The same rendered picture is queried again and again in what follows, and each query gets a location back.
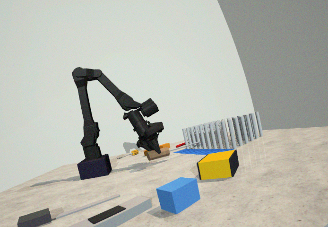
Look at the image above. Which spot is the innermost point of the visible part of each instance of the blue block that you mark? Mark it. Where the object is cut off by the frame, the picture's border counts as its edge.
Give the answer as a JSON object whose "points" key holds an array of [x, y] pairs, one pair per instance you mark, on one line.
{"points": [[178, 194]]}

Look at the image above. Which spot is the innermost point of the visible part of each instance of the blue tape strip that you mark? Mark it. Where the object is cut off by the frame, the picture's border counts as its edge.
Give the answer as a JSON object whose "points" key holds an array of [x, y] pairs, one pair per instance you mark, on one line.
{"points": [[201, 151]]}

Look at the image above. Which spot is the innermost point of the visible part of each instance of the yellow box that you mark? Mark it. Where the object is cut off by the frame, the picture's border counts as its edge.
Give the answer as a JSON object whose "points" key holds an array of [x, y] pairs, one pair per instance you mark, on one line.
{"points": [[218, 165]]}

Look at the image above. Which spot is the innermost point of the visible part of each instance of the grey flat bar with black inlay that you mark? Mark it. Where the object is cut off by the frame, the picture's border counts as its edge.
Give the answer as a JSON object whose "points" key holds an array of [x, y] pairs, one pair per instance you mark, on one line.
{"points": [[117, 215]]}

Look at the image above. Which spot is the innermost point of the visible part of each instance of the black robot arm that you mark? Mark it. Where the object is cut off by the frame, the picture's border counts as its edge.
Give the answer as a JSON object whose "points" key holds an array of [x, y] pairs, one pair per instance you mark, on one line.
{"points": [[91, 130]]}

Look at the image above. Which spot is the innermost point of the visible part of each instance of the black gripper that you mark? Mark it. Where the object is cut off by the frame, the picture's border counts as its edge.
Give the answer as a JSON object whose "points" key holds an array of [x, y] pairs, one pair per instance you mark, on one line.
{"points": [[147, 135]]}

